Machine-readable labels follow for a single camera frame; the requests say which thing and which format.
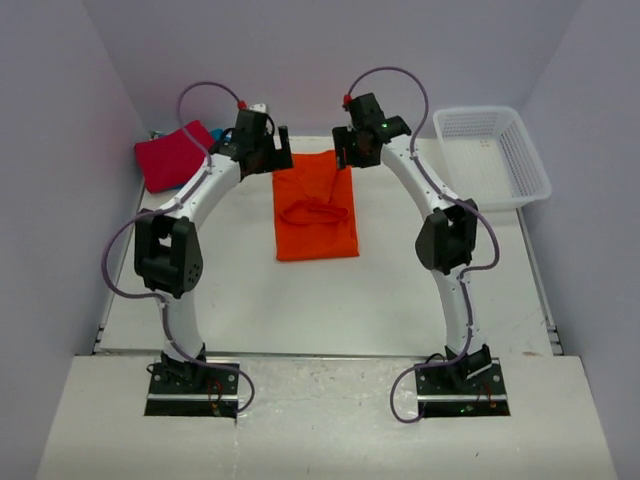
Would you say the orange t shirt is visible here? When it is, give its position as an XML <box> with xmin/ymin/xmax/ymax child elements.
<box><xmin>272</xmin><ymin>150</ymin><xmax>359</xmax><ymax>262</ymax></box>

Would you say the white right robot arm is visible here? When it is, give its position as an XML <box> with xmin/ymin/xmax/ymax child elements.
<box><xmin>332</xmin><ymin>93</ymin><xmax>491</xmax><ymax>393</ymax></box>

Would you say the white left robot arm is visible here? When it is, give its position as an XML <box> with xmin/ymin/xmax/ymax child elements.
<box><xmin>134</xmin><ymin>104</ymin><xmax>293</xmax><ymax>393</ymax></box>

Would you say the folded blue t shirt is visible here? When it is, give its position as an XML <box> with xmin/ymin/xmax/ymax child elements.
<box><xmin>210</xmin><ymin>128</ymin><xmax>231</xmax><ymax>142</ymax></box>

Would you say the folded red t shirt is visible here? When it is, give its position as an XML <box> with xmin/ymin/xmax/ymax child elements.
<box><xmin>134</xmin><ymin>129</ymin><xmax>205</xmax><ymax>194</ymax></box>

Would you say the white plastic basket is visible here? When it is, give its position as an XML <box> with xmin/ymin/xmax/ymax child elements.
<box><xmin>433</xmin><ymin>106</ymin><xmax>552</xmax><ymax>212</ymax></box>

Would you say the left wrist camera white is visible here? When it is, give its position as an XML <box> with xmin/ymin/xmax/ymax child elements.
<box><xmin>237</xmin><ymin>100</ymin><xmax>269</xmax><ymax>118</ymax></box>

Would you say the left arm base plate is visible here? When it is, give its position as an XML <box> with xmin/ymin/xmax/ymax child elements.
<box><xmin>144</xmin><ymin>359</ymin><xmax>239</xmax><ymax>419</ymax></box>

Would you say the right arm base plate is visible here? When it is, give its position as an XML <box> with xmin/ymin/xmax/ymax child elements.
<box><xmin>415</xmin><ymin>345</ymin><xmax>511</xmax><ymax>419</ymax></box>

